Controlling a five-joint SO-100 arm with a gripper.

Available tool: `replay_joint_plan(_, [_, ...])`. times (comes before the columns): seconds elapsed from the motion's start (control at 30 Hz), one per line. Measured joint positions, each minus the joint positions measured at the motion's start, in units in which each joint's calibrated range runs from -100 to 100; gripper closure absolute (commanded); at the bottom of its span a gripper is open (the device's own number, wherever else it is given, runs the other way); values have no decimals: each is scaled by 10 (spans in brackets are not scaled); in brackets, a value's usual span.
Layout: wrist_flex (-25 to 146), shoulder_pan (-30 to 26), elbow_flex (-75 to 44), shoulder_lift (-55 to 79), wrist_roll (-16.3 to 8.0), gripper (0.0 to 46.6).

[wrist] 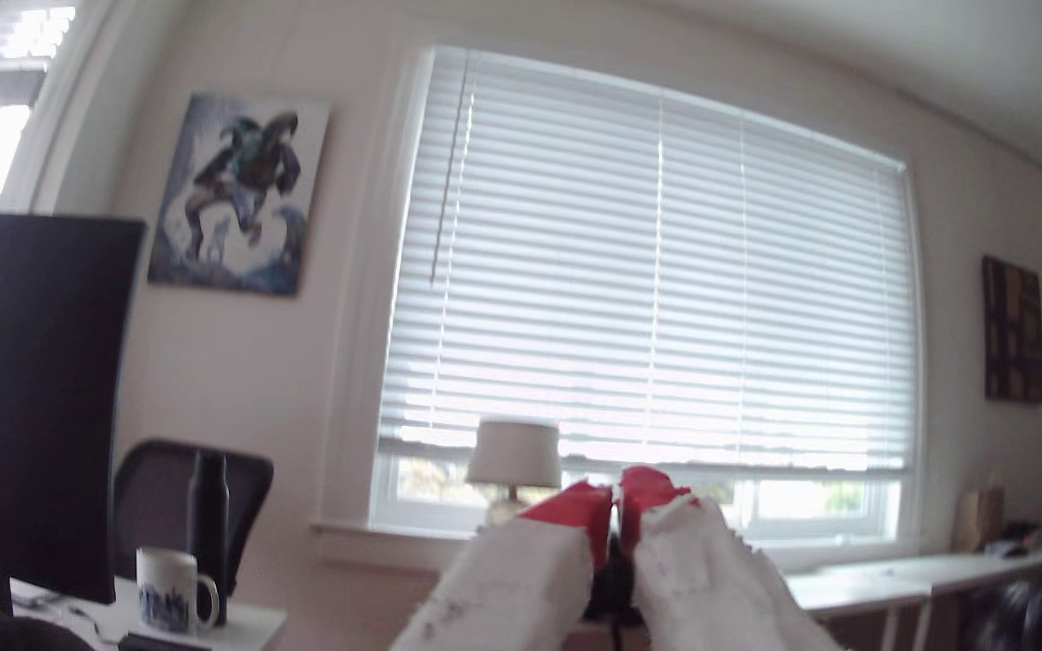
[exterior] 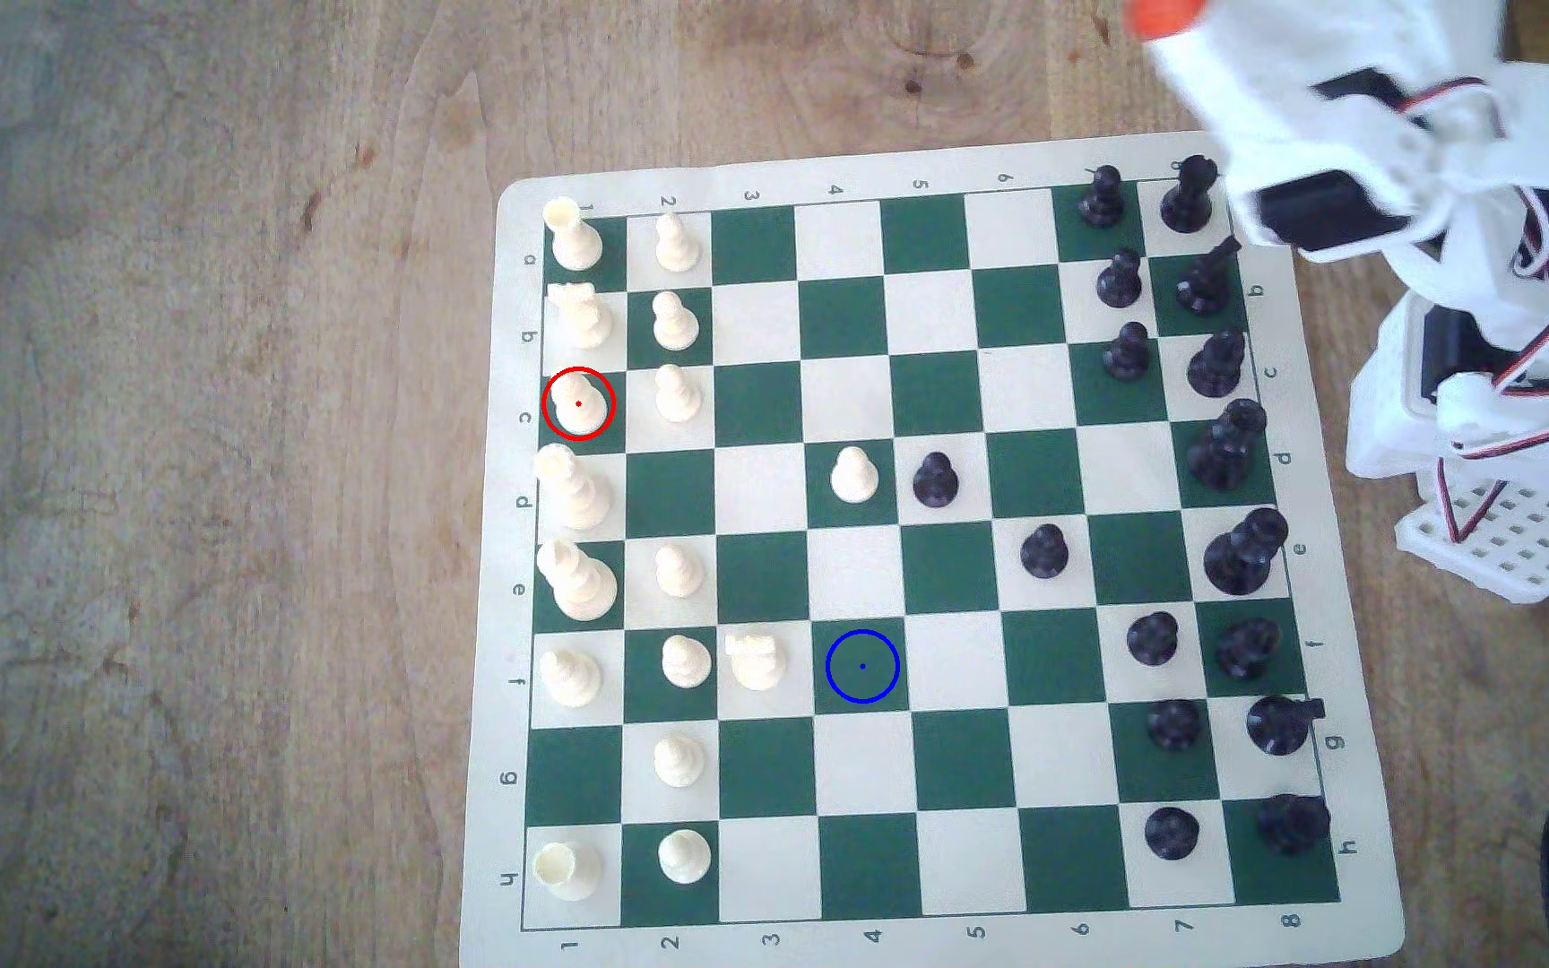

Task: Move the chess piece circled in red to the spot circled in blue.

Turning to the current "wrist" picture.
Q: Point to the long white side table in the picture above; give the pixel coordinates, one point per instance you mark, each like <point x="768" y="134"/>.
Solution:
<point x="883" y="579"/>

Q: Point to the white blind tilt wand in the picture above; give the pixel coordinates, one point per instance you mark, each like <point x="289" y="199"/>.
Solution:
<point x="450" y="181"/>

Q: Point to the black mesh office chair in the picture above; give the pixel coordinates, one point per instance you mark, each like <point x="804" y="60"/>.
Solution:
<point x="155" y="493"/>

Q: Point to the white printed mug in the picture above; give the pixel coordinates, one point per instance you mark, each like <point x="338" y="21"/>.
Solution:
<point x="166" y="592"/>

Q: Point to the white computer desk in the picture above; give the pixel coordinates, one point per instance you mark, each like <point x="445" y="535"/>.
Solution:
<point x="245" y="624"/>

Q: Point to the white shade table lamp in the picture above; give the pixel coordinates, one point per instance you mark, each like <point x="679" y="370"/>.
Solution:
<point x="514" y="457"/>

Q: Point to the black computer monitor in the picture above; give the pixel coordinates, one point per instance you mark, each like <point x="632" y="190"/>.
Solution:
<point x="28" y="407"/>

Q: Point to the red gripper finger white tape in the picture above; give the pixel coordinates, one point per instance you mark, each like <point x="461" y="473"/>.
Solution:
<point x="711" y="588"/>
<point x="512" y="588"/>

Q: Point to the large white window blind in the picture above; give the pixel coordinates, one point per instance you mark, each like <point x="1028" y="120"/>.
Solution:
<point x="648" y="289"/>

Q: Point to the brown paper bag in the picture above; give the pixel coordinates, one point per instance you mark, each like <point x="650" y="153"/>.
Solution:
<point x="979" y="517"/>

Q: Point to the blue figure wall painting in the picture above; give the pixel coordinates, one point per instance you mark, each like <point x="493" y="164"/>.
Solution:
<point x="236" y="194"/>

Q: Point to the dark square wall art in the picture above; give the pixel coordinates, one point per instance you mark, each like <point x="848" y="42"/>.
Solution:
<point x="1012" y="330"/>

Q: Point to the black drink bottle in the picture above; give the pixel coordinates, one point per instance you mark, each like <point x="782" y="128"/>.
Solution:
<point x="209" y="524"/>

